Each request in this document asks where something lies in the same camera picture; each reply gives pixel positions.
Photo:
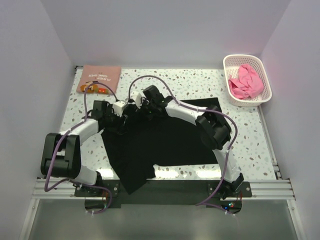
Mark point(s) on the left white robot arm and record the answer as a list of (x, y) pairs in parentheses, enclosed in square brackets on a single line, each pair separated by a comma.
[(61, 158)]

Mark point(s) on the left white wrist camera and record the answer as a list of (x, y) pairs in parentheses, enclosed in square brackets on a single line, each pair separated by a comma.
[(118, 108)]

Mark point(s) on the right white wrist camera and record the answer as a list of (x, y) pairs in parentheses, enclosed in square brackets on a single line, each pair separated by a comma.
[(137, 98)]

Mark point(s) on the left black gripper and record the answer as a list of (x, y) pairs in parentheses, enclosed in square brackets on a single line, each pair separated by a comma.
[(119, 128)]

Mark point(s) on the folded pink printed t shirt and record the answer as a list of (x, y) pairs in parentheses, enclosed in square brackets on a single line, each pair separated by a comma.
[(94, 74)]

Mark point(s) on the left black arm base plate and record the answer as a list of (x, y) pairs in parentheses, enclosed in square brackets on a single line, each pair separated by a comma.
[(90, 192)]

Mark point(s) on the white plastic laundry basket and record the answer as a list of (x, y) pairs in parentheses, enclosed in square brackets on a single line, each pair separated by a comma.
[(231, 64)]

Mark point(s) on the black t shirt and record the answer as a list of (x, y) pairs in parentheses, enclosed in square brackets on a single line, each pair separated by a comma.
[(163, 141)]

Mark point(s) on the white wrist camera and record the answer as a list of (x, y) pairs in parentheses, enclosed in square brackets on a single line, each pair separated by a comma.
[(118, 108), (137, 98)]

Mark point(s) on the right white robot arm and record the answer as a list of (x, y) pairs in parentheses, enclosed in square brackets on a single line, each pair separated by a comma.
[(215, 132)]

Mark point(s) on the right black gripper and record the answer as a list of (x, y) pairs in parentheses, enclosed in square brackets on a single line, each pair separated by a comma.
[(149, 117)]

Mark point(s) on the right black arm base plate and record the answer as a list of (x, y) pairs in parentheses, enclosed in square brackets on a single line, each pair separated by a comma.
[(223, 192)]

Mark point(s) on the pink crumpled t shirt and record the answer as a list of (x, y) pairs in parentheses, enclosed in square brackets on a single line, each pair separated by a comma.
[(248, 84)]

